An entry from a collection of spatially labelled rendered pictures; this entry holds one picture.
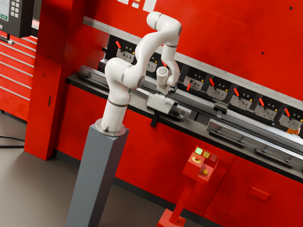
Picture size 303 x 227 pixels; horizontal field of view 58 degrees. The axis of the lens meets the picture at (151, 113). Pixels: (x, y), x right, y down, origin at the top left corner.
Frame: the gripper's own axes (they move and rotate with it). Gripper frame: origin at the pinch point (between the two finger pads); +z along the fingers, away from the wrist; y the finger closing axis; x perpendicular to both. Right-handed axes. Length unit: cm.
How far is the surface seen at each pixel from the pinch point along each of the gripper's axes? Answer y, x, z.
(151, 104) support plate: 1.9, 13.6, -2.5
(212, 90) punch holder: -31.9, -21.9, -2.1
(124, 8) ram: 54, -30, -39
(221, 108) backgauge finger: -42, -30, 30
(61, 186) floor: 44, 102, 55
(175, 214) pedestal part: -53, 67, 53
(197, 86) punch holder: -20.5, -19.1, -2.4
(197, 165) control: -51, 34, 8
